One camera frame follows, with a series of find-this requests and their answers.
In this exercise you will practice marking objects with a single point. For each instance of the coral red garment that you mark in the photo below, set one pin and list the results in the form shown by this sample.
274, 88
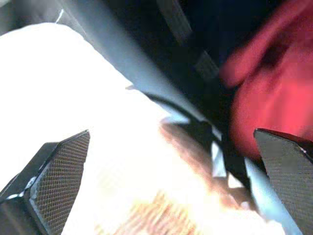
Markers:
276, 98

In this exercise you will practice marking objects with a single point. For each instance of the pale woven laundry basket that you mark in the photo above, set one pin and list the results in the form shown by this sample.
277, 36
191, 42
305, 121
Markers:
61, 85

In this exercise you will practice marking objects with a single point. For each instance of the grey washing machine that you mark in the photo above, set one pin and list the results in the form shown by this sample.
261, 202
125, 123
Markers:
137, 49

